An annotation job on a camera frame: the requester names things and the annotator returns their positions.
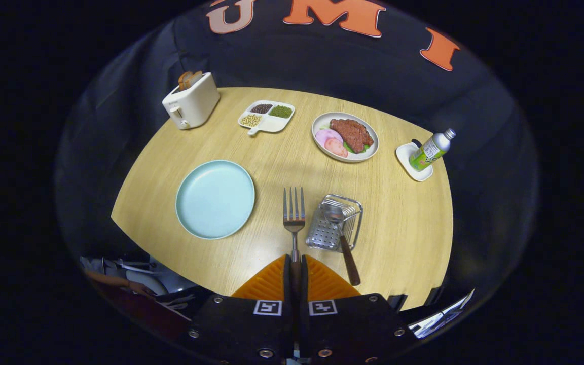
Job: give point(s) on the white square coaster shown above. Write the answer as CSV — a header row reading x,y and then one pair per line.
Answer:
x,y
406,162

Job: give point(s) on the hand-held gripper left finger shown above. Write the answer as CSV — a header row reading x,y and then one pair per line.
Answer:
x,y
288,294

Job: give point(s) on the light blue plate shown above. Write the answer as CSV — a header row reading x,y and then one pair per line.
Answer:
x,y
216,200

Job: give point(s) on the silver bottle with green label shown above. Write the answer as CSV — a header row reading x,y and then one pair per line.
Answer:
x,y
429,151

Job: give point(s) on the green mung beans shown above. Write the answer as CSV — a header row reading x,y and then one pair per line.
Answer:
x,y
281,111

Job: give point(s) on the white toaster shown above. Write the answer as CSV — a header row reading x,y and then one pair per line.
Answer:
x,y
193,104

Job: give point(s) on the dark brown beans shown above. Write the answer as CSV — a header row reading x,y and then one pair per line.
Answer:
x,y
261,108

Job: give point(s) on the white round plate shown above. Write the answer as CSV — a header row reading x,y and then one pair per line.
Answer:
x,y
320,124

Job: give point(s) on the yellow soybeans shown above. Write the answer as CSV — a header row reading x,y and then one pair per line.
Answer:
x,y
251,120

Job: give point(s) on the deep pink ham slice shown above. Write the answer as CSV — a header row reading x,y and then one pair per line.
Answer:
x,y
336,148

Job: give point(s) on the green lettuce leaf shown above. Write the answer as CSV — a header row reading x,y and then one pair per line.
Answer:
x,y
349,150

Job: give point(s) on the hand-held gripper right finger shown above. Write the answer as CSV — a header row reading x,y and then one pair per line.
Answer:
x,y
304,294

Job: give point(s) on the grey and white cloth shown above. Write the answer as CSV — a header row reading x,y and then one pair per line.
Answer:
x,y
145,279

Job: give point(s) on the person's dark red clothing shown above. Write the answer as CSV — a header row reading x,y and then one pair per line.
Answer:
x,y
145,314

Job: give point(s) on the brown toast slice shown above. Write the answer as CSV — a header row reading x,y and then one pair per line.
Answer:
x,y
195,77
184,80

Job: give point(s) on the white divided tray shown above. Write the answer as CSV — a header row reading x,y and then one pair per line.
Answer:
x,y
271,124

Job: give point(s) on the brown steak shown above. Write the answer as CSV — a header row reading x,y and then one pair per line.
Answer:
x,y
353,133

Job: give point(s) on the pale pink ham slice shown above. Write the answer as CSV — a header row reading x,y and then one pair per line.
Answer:
x,y
325,136

